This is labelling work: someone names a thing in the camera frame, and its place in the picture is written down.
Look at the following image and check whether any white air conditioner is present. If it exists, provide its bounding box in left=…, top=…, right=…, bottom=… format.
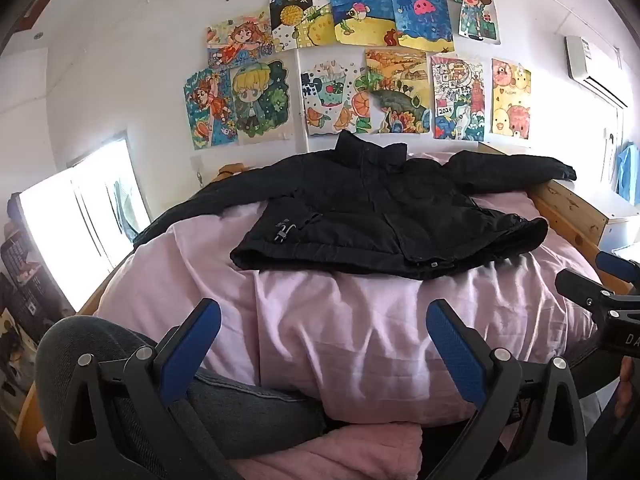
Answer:
left=565, top=35, right=631, bottom=109

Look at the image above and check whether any orange-haired girl drawing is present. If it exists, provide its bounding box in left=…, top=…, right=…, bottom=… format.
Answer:
left=206, top=9, right=274, bottom=69

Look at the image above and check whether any swimming girl drawing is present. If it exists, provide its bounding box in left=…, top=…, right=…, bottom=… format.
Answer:
left=183, top=68, right=239, bottom=151

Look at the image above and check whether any blue fish drawing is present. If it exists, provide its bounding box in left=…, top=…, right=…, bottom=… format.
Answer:
left=327, top=0, right=397, bottom=46

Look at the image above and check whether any yellow pink animals drawing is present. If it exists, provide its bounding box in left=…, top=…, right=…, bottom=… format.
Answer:
left=490, top=58, right=532, bottom=139

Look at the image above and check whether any bright window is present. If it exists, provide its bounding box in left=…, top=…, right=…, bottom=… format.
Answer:
left=17, top=132, right=151, bottom=311

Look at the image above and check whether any person's leg in grey jeans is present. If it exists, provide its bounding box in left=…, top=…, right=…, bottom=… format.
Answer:
left=35, top=316, right=328, bottom=480

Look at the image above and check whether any black padded jacket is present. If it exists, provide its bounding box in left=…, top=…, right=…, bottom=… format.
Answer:
left=131, top=130, right=578, bottom=281

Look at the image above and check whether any person's right hand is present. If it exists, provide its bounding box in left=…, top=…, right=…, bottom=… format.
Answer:
left=614, top=355, right=640, bottom=419

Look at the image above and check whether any white wall conduit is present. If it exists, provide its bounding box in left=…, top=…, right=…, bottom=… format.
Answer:
left=280, top=0, right=307, bottom=153

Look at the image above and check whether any orange fruit juice drawing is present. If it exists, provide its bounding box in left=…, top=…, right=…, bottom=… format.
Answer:
left=299, top=54, right=374, bottom=137

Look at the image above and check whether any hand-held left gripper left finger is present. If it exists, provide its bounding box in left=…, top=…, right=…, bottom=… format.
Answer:
left=55, top=297, right=223, bottom=480

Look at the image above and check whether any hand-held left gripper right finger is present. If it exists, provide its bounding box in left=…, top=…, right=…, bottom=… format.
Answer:
left=425, top=298, right=588, bottom=480

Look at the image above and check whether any city buildings drawing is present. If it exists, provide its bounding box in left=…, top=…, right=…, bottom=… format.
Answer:
left=430, top=52, right=486, bottom=142

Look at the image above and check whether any green hill landscape drawing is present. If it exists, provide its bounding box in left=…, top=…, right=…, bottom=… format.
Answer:
left=364, top=48, right=432, bottom=135

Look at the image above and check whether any black and yellow moon drawing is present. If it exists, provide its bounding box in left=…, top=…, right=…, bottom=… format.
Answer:
left=268, top=0, right=335, bottom=54

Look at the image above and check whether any pink duvet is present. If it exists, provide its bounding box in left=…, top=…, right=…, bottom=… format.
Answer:
left=92, top=150, right=601, bottom=426

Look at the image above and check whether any pink fluffy blanket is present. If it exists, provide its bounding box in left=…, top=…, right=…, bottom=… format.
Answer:
left=37, top=422, right=426, bottom=480

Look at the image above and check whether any red-haired figure drawing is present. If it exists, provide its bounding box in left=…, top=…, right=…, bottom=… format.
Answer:
left=442, top=0, right=501, bottom=44

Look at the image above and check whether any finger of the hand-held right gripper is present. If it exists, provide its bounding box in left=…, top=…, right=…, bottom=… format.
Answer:
left=596, top=251, right=640, bottom=293
left=555, top=269, right=619, bottom=314

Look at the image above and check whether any blue hanging cloth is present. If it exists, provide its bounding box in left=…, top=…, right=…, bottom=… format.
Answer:
left=616, top=142, right=640, bottom=206

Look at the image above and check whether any pink jellyfish drawing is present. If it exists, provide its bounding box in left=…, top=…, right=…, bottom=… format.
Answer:
left=388, top=0, right=456, bottom=54

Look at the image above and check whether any blond boy drawing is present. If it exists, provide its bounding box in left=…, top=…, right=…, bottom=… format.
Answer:
left=229, top=58, right=294, bottom=144

